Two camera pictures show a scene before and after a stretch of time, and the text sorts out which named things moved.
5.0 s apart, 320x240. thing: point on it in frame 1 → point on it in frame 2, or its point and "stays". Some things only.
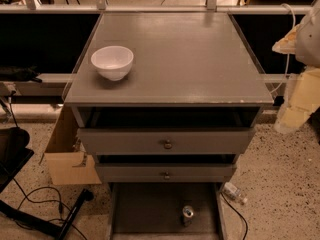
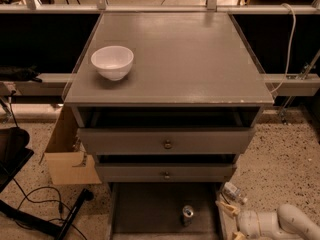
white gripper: x=310 y=42 → x=247 y=222
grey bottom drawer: x=154 y=211 stays
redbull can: x=187 y=215 stays
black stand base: x=57 y=230 stays
